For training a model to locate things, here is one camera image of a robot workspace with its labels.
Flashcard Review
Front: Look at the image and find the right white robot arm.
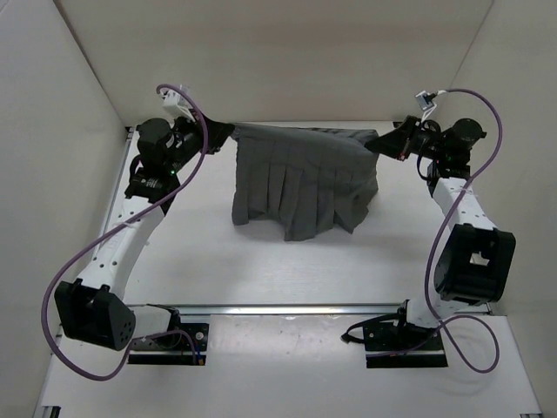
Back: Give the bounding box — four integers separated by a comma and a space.
358, 116, 516, 351

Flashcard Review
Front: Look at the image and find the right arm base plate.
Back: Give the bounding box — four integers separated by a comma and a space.
363, 321, 448, 369

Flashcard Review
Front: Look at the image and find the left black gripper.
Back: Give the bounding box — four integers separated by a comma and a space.
170, 102, 236, 165

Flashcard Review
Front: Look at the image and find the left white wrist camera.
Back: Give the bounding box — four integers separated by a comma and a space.
160, 85, 194, 121

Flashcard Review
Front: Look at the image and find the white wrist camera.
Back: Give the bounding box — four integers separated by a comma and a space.
160, 85, 194, 121
415, 91, 437, 120

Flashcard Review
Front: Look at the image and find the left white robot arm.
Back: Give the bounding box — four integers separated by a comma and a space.
54, 117, 234, 351

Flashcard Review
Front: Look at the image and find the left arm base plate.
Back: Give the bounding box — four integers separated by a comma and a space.
127, 315, 210, 367

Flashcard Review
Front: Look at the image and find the grey pleated skirt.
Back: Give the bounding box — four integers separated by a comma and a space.
231, 124, 379, 241

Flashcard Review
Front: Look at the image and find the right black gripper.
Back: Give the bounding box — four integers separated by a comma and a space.
366, 117, 448, 163

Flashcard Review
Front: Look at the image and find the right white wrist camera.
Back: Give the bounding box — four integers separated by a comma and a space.
415, 91, 437, 120

